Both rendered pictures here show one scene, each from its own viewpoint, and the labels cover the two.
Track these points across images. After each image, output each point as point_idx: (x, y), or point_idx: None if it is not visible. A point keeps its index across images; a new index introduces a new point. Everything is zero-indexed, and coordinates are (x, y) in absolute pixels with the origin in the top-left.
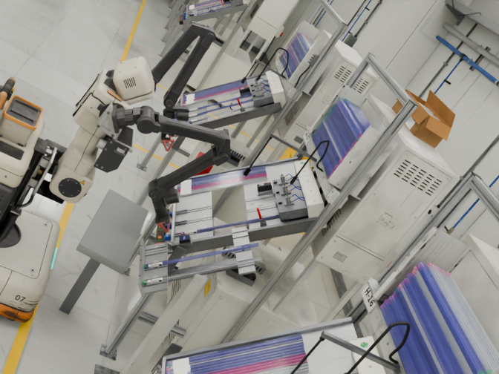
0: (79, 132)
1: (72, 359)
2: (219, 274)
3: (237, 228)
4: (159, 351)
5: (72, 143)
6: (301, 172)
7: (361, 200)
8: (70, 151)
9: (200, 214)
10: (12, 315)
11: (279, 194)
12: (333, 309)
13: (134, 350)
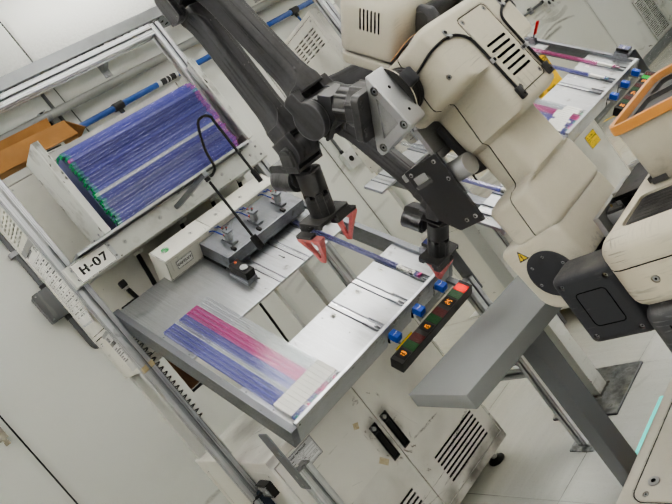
0: (542, 119)
1: (654, 407)
2: None
3: (375, 188)
4: (495, 479)
5: (555, 187)
6: (195, 233)
7: None
8: (571, 161)
9: (359, 299)
10: None
11: (260, 226)
12: (295, 308)
13: (538, 463)
